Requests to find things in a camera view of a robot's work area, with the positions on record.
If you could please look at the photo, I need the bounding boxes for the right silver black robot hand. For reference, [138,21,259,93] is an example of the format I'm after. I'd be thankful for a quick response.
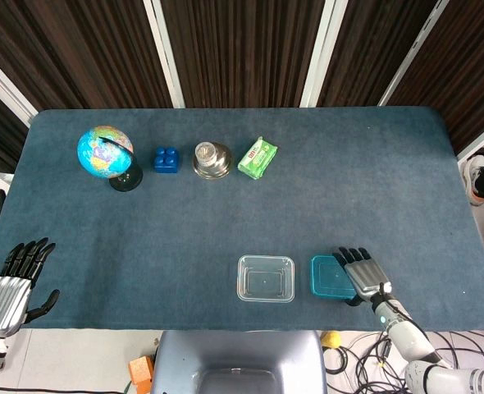
[332,245,393,307]

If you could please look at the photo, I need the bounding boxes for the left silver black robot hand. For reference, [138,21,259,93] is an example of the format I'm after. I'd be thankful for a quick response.
[0,236,61,337]

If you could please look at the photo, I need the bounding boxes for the blue translucent plastic lid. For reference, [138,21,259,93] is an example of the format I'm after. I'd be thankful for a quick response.
[310,254,358,299]

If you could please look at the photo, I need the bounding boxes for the orange wooden block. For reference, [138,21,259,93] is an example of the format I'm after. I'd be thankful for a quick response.
[127,355,155,394]

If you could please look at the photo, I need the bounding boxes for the yellow round object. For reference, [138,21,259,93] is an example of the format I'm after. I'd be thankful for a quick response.
[321,330,343,350]

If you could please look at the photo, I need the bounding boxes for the clear plastic food container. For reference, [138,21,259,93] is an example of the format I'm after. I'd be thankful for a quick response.
[236,254,295,304]

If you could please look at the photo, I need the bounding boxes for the blue table cloth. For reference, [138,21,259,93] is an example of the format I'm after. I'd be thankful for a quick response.
[0,107,484,332]

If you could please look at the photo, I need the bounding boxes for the grey robot torso base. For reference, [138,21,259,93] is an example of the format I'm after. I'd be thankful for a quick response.
[149,330,329,394]

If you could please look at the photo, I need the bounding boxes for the white orange sneaker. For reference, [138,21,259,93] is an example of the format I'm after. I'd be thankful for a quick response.
[463,154,484,206]

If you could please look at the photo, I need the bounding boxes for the green wet wipes pack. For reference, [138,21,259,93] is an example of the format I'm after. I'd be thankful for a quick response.
[237,136,279,181]

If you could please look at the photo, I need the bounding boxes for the small desk globe black stand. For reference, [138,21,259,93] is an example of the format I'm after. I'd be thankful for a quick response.
[76,125,144,193]

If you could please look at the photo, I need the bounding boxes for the upturned stainless steel bowl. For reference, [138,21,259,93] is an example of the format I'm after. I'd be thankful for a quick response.
[192,141,232,181]

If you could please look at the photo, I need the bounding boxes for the small clear round jar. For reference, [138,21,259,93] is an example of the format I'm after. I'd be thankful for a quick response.
[194,141,219,166]

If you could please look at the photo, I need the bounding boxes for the blue plastic building block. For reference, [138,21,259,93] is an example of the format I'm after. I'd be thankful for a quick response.
[153,146,181,174]

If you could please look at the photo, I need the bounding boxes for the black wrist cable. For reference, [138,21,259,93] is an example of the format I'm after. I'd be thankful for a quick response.
[379,282,452,369]

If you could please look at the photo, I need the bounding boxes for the white partition frame post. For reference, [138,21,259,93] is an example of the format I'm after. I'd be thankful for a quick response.
[456,130,484,162]
[0,45,39,126]
[299,0,338,108]
[143,0,185,109]
[378,0,450,108]

